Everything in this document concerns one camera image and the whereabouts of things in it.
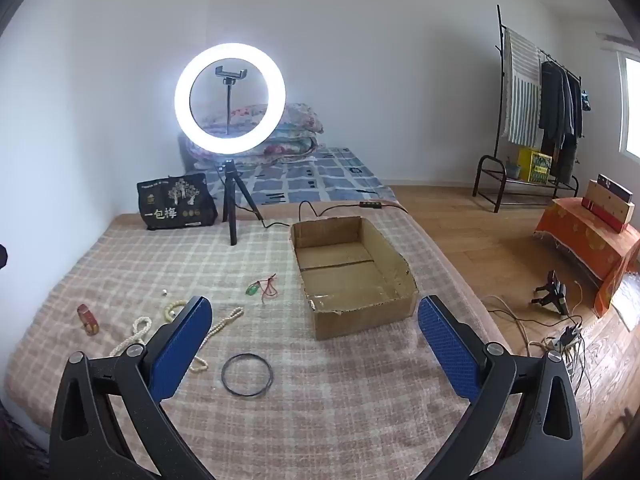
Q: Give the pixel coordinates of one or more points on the power strip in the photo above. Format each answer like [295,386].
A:
[570,335]

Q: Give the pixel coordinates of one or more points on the window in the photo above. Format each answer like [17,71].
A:
[632,105]

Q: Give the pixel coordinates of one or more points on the tan red carton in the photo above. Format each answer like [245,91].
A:
[602,205]

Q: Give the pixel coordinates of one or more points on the black bangle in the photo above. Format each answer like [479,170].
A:
[224,376]

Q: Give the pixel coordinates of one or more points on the black clothes rack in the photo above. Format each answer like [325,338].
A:
[500,85]

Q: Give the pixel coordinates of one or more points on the yellow box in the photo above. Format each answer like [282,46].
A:
[532,165]

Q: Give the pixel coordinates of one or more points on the blue checked bed sheet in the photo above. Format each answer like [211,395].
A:
[320,175]

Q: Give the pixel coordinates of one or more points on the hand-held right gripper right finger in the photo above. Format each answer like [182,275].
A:
[450,350]

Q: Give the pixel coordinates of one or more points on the black phone holder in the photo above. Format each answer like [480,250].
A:
[231,72]

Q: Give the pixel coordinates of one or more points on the small green pot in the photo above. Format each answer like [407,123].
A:
[511,167]

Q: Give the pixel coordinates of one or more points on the dark flat box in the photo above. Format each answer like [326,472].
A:
[617,187]

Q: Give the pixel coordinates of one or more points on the cardboard box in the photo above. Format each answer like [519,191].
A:
[350,320]

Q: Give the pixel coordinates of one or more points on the folded floral quilt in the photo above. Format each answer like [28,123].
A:
[295,130]

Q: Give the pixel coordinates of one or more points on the striped hanging cloth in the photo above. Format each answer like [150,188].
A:
[522,95]

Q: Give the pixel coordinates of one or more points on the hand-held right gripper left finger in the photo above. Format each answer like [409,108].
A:
[180,350]

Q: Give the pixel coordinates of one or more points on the blue hanging cloth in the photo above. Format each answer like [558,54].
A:
[587,101]

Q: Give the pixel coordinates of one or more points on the beige plaid blanket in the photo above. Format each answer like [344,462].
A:
[150,270]

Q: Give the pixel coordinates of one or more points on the dark hanging clothes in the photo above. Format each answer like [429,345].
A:
[555,105]

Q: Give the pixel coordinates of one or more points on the black printed bag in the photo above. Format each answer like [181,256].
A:
[175,205]

